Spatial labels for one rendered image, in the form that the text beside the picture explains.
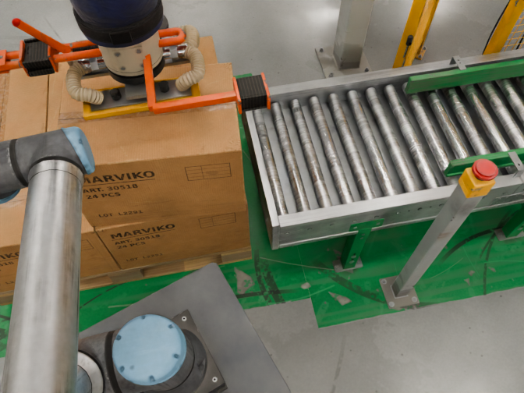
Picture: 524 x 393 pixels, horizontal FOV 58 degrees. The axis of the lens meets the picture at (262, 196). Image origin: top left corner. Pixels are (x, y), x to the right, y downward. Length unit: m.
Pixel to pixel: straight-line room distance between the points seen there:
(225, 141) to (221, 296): 0.49
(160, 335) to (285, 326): 1.21
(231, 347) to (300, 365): 0.80
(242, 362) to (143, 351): 0.42
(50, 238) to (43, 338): 0.16
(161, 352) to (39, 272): 0.45
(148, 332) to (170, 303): 0.41
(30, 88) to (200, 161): 1.16
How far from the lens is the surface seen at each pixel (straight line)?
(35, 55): 1.48
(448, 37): 3.53
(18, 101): 2.46
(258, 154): 1.92
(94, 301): 2.42
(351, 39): 2.96
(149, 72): 1.34
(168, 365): 1.09
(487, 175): 1.48
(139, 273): 2.32
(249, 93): 1.23
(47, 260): 0.73
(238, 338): 1.46
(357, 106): 2.20
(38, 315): 0.68
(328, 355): 2.23
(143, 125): 1.63
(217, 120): 1.60
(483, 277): 2.54
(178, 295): 1.52
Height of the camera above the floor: 2.16
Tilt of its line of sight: 59 degrees down
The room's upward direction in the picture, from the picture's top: 1 degrees counter-clockwise
